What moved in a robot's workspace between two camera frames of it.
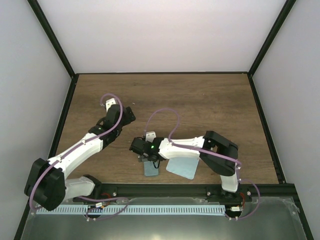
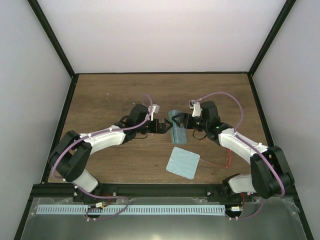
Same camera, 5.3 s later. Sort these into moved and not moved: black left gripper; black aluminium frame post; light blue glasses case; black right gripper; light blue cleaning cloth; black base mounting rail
Moved: light blue glasses case; black left gripper; black right gripper
Not moved: black base mounting rail; black aluminium frame post; light blue cleaning cloth
